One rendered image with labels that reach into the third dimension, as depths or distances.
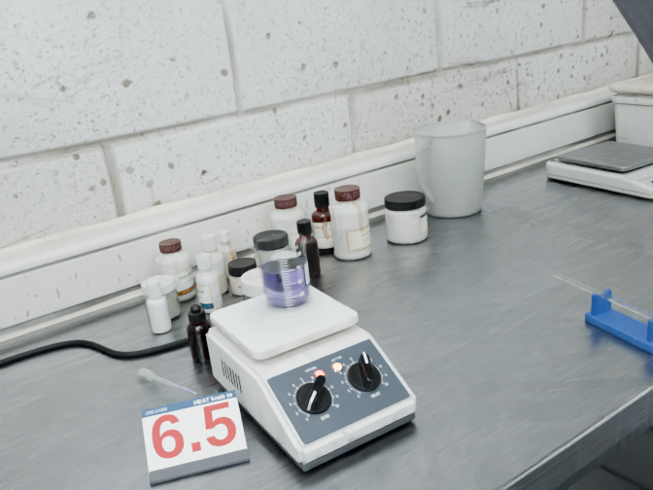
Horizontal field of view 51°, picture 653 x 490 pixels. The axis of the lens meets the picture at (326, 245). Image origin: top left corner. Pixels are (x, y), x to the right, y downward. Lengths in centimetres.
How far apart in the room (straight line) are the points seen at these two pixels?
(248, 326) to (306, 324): 6
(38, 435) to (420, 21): 96
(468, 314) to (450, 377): 15
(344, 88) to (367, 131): 9
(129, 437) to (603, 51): 142
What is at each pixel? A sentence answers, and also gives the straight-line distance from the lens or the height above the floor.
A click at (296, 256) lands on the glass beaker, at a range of 70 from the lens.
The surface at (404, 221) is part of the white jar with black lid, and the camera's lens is 110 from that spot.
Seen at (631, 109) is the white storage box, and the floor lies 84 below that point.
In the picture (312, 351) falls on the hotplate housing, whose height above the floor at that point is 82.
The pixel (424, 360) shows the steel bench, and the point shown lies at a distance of 78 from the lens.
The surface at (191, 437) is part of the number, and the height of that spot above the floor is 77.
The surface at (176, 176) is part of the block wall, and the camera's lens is 109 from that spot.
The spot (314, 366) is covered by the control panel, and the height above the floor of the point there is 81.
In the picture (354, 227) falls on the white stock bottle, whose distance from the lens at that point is 105.
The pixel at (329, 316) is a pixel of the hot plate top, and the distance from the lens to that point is 70.
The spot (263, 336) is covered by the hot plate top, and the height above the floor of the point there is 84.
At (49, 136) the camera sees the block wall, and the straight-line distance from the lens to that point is 103.
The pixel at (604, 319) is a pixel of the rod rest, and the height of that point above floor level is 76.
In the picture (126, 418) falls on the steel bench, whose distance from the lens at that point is 77.
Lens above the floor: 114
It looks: 20 degrees down
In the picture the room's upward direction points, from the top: 6 degrees counter-clockwise
